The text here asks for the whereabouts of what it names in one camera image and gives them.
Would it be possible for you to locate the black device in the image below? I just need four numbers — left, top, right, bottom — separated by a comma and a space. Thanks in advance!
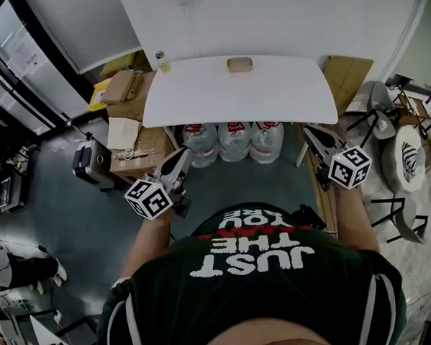
290, 202, 328, 233

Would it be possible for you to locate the flat brown cardboard box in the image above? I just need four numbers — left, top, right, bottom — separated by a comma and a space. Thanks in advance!
99, 68, 145, 105

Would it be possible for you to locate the yellow bag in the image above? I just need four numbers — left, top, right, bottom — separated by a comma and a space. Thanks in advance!
99, 52, 140, 79

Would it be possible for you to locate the flat cardboard sheet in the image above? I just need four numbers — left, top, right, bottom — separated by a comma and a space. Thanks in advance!
322, 53, 378, 117

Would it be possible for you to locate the wheeled wooden cart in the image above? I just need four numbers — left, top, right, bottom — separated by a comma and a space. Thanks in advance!
392, 82, 431, 142

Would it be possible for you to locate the large brown cardboard box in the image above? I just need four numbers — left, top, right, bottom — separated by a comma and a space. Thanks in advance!
104, 70, 178, 186

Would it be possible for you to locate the yellow plastic bin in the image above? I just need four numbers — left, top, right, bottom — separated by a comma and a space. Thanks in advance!
87, 79, 114, 113

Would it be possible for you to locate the person's left forearm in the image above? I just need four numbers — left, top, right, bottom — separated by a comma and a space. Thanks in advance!
116, 205, 179, 279

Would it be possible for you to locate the silver and black case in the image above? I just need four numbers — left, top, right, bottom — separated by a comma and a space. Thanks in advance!
69, 130, 117, 194

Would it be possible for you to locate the white cloth bag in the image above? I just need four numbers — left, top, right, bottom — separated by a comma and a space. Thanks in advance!
105, 115, 145, 152

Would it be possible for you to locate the small glass jar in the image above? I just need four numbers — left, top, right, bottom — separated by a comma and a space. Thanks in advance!
155, 50, 172, 73

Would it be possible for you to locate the grey chair with black legs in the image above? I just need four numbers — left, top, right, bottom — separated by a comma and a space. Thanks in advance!
368, 190, 431, 248
342, 79, 404, 150

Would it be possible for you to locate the wooden plank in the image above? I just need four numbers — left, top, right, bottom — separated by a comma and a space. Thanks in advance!
301, 125, 339, 238

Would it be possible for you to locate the large clear water bottle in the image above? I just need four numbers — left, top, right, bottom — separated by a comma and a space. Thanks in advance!
248, 120, 286, 165
181, 122, 220, 170
216, 120, 254, 163

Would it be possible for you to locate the glass door cabinet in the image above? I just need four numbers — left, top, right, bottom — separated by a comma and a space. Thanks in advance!
0, 0, 96, 138

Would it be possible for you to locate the round white stool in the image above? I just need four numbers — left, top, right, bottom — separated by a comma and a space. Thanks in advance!
379, 124, 428, 196

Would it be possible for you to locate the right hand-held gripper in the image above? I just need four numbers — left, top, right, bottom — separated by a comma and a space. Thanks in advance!
301, 121, 374, 194

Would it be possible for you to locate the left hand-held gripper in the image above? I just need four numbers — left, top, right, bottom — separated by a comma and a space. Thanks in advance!
122, 145, 198, 223

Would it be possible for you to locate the person's right forearm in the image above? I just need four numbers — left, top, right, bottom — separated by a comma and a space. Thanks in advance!
332, 184, 381, 255

